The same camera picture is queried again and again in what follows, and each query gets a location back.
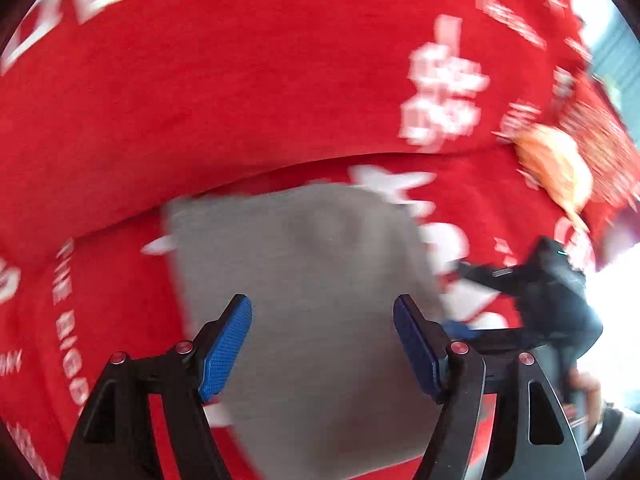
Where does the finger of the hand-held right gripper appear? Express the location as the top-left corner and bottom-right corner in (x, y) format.
(456, 261), (522, 294)
(441, 320), (540, 353)

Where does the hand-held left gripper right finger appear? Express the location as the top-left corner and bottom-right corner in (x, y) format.
(393, 294), (587, 480)

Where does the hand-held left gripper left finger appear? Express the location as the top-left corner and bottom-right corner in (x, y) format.
(60, 294), (253, 480)

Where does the grey knit sweater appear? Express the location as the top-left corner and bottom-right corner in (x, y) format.
(162, 182), (452, 480)

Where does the person's right forearm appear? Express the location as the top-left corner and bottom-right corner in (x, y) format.
(582, 400), (640, 472)

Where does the person's right hand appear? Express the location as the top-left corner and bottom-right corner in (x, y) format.
(569, 367), (605, 433)

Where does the orange plush toy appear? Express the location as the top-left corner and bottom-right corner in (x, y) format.
(514, 124), (595, 233)

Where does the red gold patterned cloth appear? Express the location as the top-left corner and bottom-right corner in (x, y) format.
(554, 67), (640, 213)

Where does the red printed blanket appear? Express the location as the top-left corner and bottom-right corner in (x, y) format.
(0, 0), (640, 480)

